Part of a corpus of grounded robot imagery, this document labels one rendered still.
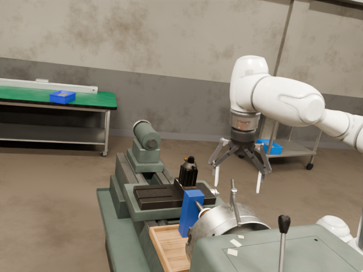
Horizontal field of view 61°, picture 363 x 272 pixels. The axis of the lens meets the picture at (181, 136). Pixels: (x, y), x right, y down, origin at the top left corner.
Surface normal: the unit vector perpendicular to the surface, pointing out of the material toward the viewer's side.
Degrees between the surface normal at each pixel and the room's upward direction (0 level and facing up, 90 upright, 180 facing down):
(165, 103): 90
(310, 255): 0
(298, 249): 0
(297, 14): 90
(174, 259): 0
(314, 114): 86
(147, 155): 90
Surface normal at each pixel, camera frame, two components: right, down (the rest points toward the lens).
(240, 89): -0.84, 0.15
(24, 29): 0.23, 0.34
